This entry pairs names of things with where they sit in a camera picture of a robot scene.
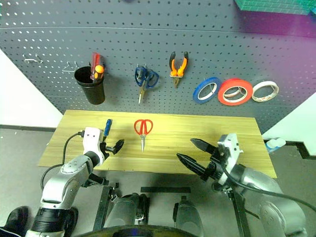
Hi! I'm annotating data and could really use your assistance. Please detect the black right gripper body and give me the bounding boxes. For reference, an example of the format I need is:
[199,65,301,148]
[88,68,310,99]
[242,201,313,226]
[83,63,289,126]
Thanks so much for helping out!
[203,147,227,186]

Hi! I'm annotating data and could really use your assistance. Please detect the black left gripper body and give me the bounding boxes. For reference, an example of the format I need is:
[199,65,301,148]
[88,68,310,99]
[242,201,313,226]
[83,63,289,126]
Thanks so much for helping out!
[100,142,117,161]

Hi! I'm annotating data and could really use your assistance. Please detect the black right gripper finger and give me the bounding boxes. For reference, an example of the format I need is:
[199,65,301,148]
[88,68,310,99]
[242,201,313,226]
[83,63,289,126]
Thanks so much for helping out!
[176,153,211,181]
[189,138,220,156]

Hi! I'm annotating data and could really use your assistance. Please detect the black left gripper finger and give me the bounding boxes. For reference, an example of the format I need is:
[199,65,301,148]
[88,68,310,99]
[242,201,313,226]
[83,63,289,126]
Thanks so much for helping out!
[113,139,125,156]

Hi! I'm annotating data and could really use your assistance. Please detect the blue handled screwdriver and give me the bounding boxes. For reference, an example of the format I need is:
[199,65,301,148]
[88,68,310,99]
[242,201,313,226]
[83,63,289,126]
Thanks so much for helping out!
[103,118,113,137]

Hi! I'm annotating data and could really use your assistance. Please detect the wide red tape roll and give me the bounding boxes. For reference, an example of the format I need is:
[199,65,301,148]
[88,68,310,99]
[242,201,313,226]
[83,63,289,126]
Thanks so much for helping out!
[217,78,254,107]

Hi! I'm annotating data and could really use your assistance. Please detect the orange black needle-nose pliers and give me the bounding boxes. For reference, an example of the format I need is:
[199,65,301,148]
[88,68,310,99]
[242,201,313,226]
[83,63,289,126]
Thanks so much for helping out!
[169,51,190,89]

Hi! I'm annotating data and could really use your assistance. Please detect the blue tape roll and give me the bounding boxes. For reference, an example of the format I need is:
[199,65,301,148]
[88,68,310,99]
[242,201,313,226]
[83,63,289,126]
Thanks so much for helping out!
[192,77,222,104]

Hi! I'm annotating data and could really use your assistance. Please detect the white tape roll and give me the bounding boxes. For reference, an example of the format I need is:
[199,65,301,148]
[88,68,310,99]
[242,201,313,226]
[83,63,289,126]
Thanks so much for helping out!
[251,80,279,102]

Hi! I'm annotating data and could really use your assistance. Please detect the grey perforated pegboard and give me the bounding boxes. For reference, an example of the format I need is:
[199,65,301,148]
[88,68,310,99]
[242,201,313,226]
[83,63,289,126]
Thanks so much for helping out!
[0,0,316,134]

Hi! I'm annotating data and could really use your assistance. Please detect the silver robot leg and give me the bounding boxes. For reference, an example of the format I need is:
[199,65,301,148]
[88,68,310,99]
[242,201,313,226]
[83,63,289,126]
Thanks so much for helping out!
[112,194,150,226]
[174,197,204,229]

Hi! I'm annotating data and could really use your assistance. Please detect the black plastic cup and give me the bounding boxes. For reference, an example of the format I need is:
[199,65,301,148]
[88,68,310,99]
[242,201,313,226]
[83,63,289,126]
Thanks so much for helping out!
[74,66,106,105]

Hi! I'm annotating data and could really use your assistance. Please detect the white plastic bottle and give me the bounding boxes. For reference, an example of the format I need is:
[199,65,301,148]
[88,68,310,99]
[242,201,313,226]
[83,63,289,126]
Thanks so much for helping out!
[266,137,286,153]

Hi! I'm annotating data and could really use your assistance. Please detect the black rounded foot shape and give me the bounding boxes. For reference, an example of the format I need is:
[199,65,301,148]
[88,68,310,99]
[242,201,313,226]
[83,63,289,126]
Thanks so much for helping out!
[64,208,79,232]

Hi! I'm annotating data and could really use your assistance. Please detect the orange black screwdriver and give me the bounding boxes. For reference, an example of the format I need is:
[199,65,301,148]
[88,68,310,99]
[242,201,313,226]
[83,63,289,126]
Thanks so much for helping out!
[93,64,104,81]

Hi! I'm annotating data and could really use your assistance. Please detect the dark rounded shape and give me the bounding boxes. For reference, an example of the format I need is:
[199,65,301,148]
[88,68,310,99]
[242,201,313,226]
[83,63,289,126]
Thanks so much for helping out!
[79,224,205,237]

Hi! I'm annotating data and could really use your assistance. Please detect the green brick pattern box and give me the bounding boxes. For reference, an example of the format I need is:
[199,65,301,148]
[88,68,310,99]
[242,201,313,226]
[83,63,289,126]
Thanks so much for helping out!
[233,0,316,16]

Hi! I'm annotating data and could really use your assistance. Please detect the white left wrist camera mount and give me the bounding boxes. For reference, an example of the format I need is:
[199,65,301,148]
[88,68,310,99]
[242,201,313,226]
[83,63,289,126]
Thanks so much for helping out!
[82,126,104,165]

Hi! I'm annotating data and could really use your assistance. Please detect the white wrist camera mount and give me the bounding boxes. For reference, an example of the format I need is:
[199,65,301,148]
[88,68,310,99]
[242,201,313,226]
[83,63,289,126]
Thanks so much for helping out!
[82,126,104,165]
[217,133,245,186]

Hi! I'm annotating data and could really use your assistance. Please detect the red handled scissors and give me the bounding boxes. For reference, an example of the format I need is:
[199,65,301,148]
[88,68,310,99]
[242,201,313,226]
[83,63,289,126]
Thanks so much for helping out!
[134,118,154,153]

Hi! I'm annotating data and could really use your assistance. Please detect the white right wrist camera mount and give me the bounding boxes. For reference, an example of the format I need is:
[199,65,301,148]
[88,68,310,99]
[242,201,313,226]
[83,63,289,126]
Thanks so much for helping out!
[217,133,245,186]

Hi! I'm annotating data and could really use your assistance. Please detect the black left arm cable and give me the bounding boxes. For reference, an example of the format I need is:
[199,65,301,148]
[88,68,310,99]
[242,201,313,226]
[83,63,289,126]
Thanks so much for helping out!
[40,130,84,192]

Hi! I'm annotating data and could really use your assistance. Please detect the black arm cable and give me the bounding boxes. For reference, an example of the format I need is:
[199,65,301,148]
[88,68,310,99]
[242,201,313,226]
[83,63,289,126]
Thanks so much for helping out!
[220,158,316,208]
[40,130,84,192]

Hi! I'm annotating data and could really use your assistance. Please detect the black table frame leg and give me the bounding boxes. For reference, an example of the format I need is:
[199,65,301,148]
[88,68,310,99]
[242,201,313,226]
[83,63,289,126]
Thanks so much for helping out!
[212,182,251,237]
[93,182,119,231]

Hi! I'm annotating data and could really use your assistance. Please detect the blue handled scissors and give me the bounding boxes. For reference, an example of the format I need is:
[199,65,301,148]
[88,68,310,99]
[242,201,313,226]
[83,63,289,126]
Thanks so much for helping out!
[134,65,159,104]

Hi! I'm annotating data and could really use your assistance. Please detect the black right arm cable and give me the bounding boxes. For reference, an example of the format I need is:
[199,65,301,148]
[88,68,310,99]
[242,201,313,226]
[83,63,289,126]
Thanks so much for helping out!
[220,158,316,208]

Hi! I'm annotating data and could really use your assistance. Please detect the red black handled tool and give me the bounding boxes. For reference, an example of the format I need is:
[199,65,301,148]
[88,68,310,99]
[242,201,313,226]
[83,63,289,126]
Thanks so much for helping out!
[90,52,104,83]

